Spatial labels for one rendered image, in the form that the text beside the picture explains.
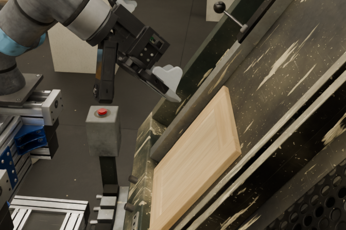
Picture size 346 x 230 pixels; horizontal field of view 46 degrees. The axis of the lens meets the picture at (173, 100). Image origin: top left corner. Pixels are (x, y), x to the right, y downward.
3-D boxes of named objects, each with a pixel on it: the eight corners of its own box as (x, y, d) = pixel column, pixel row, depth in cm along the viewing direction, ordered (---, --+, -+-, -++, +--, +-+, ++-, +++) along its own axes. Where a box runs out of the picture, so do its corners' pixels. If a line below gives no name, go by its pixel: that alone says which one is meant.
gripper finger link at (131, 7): (140, 20, 132) (126, -5, 129) (125, 27, 135) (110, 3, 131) (142, 17, 135) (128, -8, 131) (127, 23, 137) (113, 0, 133)
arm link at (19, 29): (40, 41, 80) (72, 7, 75) (9, 67, 71) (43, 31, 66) (10, 12, 78) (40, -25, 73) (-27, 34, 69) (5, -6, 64)
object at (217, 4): (245, 35, 124) (213, 8, 126) (253, 25, 122) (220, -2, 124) (242, 36, 120) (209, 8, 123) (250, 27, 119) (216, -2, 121)
